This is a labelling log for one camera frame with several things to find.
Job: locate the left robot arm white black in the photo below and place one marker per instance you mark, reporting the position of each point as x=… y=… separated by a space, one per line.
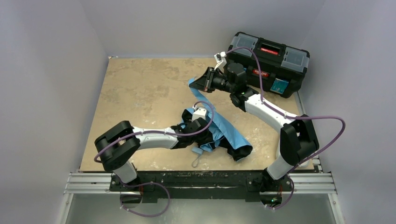
x=118 y=144

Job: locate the white glasses case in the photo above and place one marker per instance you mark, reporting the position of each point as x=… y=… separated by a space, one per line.
x=301 y=165

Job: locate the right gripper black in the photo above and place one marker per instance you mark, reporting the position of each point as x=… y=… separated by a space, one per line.
x=210 y=80

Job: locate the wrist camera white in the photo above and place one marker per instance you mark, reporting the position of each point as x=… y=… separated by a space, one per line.
x=199 y=112
x=220 y=59

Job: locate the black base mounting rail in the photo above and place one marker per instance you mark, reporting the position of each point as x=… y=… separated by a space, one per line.
x=217 y=184

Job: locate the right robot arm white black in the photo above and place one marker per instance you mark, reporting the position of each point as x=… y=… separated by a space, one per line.
x=298 y=138

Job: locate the light blue folding umbrella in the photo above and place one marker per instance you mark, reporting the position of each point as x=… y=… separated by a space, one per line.
x=221 y=133

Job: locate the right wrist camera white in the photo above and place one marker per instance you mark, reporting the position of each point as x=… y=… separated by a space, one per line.
x=220 y=59

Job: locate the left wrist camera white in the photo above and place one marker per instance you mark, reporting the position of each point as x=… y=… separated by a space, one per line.
x=199 y=112

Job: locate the aluminium frame rail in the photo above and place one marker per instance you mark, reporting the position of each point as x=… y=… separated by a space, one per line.
x=87 y=199

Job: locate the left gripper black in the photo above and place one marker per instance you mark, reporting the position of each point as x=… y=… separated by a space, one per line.
x=205 y=132

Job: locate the black toolbox with clear lids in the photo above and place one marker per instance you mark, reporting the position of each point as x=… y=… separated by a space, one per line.
x=274 y=67

